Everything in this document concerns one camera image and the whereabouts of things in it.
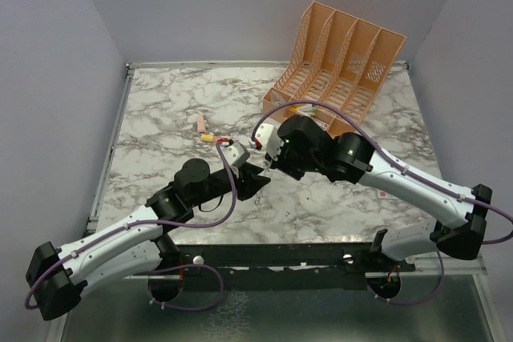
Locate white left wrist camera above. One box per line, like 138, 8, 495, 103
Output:
222, 142, 250, 168

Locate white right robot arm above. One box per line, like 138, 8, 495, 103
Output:
255, 115, 491, 271

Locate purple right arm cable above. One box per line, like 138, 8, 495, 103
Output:
251, 100, 513, 306

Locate coloured markers in organizer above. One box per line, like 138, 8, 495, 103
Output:
290, 103, 317, 117

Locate yellow capped pink tube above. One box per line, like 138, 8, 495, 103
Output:
200, 134, 227, 143

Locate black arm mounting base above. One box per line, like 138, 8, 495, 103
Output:
147, 242, 415, 292

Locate peach plastic file organizer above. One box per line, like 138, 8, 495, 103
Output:
262, 2, 406, 137

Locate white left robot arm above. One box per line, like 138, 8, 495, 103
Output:
25, 159, 270, 321

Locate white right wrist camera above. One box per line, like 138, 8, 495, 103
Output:
255, 123, 287, 164

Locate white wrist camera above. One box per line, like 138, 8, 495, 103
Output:
222, 142, 250, 168
255, 123, 287, 164

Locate pink eraser stick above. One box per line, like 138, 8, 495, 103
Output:
196, 115, 206, 134

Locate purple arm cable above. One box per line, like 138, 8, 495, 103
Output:
251, 100, 513, 306
24, 139, 238, 312

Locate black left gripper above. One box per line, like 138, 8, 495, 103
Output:
190, 161, 271, 207

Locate clear plastic bag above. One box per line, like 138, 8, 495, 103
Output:
269, 89, 287, 106

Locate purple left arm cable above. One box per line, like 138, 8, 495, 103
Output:
24, 139, 238, 312

